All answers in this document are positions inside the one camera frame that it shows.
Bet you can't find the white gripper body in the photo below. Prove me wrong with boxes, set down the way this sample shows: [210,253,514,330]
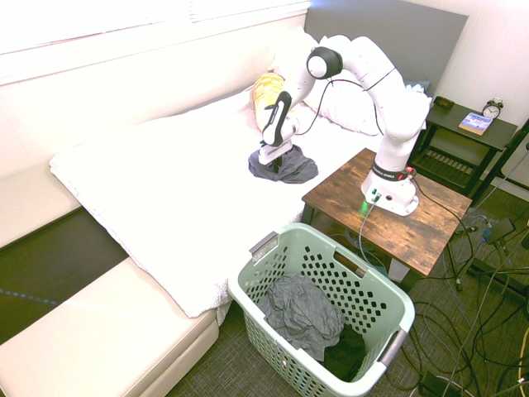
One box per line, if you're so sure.
[257,139,295,165]

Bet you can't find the dark grey shirt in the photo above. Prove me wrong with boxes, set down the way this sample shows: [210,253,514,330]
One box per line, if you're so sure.
[247,143,319,185]

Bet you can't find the pale green laundry basket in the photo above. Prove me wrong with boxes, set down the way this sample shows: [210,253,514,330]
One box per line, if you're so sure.
[226,222,416,397]

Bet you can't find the yellow patterned bolster pillow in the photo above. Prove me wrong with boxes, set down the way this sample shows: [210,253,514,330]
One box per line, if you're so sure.
[252,72,291,134]

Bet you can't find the white plain pillow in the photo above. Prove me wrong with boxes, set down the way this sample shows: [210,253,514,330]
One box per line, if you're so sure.
[268,26,330,86]

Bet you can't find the white quilted bed blanket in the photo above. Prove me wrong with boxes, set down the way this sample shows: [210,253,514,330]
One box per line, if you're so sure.
[49,88,385,319]

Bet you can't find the light grey crumpled garment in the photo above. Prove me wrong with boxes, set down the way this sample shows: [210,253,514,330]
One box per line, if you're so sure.
[258,271,345,361]

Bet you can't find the rustic wooden side table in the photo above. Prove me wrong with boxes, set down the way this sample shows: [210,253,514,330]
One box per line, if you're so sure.
[301,147,474,293]

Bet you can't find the light blue cloth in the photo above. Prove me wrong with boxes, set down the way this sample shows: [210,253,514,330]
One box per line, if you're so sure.
[403,79,432,98]

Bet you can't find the black nightstand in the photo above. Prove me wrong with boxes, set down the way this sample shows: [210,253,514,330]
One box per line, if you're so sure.
[411,101,520,200]

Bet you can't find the grey headboard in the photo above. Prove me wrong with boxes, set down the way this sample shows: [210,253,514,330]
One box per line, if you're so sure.
[304,6,470,100]

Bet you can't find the blue paperback book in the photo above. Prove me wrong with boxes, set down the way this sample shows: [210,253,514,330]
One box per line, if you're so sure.
[457,111,495,136]

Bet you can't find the white window blinds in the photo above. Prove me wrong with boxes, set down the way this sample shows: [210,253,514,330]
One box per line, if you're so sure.
[0,0,312,55]

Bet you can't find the black garment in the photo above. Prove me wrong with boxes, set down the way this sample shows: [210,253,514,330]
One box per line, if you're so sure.
[322,323,367,383]

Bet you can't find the black twin-bell alarm clock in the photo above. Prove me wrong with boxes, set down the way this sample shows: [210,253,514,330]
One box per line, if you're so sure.
[481,97,506,122]

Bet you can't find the black power adapter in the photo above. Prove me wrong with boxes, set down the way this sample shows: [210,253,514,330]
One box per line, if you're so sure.
[482,218,517,246]

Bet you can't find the black bed base panel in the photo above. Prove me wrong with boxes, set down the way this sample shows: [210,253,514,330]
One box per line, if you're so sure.
[0,206,130,345]

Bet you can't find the black power brick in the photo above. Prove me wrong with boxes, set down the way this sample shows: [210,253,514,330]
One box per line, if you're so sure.
[417,371,456,397]

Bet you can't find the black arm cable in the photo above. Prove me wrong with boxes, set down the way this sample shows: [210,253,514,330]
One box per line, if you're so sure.
[293,68,396,138]

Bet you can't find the grey base cable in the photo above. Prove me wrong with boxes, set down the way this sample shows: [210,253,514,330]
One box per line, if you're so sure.
[357,197,390,275]

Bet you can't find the black base cable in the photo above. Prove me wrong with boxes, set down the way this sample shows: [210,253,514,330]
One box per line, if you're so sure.
[407,165,473,293]

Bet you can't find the black camera stand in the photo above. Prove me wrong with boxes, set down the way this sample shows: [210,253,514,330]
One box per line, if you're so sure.
[465,123,529,299]

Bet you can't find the beige bed frame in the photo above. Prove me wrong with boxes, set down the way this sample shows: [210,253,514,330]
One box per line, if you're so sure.
[0,163,221,397]

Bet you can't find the tangled black floor cables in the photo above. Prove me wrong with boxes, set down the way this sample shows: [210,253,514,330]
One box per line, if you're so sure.
[388,231,529,397]

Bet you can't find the yellow floor cable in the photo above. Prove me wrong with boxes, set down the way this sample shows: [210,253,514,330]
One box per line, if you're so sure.
[517,330,529,397]

